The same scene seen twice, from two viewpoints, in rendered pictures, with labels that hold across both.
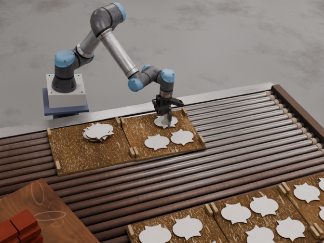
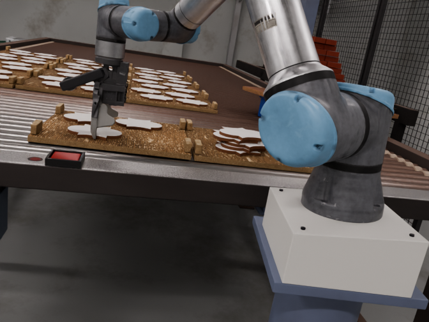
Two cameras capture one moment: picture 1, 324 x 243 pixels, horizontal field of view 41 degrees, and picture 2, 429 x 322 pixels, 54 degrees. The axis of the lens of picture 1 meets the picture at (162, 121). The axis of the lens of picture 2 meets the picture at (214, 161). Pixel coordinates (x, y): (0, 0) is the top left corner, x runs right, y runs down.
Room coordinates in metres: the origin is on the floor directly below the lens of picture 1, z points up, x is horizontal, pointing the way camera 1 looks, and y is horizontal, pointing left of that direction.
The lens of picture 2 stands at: (2.96, 0.57, 1.24)
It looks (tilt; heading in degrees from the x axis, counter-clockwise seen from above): 16 degrees down; 194
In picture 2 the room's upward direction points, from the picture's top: 9 degrees clockwise
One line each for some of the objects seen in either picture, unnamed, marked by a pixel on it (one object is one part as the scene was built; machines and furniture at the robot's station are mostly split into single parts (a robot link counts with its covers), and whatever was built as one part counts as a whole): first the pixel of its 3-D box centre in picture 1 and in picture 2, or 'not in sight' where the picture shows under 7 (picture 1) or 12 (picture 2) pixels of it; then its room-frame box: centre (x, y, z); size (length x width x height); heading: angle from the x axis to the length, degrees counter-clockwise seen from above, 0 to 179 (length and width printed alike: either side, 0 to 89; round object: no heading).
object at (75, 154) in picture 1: (89, 145); (253, 148); (1.70, 0.37, 0.93); 0.41 x 0.35 x 0.02; 115
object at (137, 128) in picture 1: (161, 133); (118, 132); (1.86, 0.00, 0.93); 0.41 x 0.35 x 0.02; 114
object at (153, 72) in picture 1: (150, 74); (140, 23); (1.99, 0.09, 1.24); 0.11 x 0.11 x 0.08; 59
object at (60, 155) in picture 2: not in sight; (66, 158); (2.16, 0.03, 0.92); 0.06 x 0.06 x 0.01; 26
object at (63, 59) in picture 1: (65, 62); (353, 121); (2.17, 0.62, 1.13); 0.13 x 0.12 x 0.14; 149
